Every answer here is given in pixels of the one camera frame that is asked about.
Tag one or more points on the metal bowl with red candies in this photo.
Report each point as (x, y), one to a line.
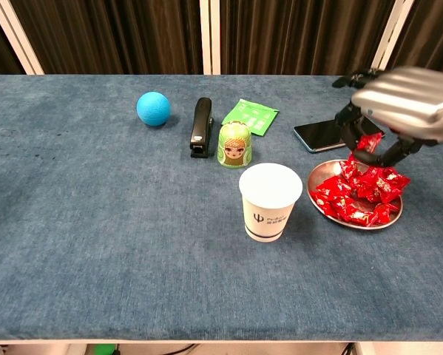
(322, 172)

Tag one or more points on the white paper cup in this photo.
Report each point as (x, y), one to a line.
(269, 214)

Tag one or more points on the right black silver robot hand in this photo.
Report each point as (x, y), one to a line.
(409, 96)

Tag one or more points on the blue table cloth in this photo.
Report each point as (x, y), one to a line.
(95, 222)

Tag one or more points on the small bright green object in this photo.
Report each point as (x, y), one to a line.
(105, 350)

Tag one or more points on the white frame post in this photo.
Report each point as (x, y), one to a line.
(392, 37)
(205, 37)
(17, 37)

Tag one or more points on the red candy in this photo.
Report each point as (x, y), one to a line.
(369, 142)

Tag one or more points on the blue ball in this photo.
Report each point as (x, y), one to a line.
(154, 108)

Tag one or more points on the black stapler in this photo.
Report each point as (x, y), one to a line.
(200, 125)

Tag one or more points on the green sachet packet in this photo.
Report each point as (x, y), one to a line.
(258, 116)

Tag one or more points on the black smartphone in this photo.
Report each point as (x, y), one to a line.
(317, 135)

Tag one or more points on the green nesting doll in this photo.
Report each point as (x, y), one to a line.
(234, 148)

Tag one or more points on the heap of red candies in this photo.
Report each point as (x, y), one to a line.
(354, 199)

